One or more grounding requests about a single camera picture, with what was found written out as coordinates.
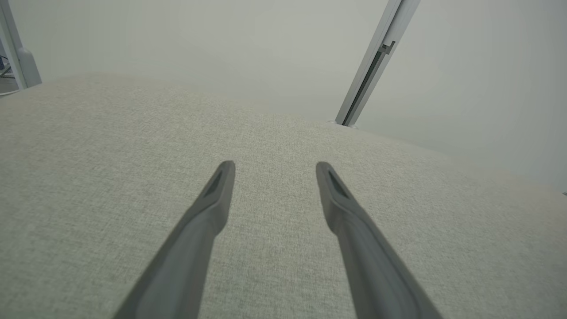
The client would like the aluminium slotted profile post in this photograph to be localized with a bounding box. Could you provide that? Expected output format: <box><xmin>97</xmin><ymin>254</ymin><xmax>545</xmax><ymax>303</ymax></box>
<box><xmin>330</xmin><ymin>0</ymin><xmax>421</xmax><ymax>129</ymax></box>

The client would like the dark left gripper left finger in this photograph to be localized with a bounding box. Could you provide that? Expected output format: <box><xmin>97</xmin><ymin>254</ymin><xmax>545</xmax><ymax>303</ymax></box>
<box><xmin>113</xmin><ymin>160</ymin><xmax>237</xmax><ymax>319</ymax></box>

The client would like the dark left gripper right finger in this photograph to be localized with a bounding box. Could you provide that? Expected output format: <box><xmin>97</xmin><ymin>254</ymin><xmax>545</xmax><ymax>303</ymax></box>
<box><xmin>316</xmin><ymin>161</ymin><xmax>443</xmax><ymax>319</ymax></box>

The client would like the grey post with rounded foot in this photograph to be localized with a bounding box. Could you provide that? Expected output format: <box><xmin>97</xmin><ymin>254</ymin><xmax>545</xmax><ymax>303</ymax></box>
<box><xmin>0</xmin><ymin>0</ymin><xmax>43</xmax><ymax>91</ymax></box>

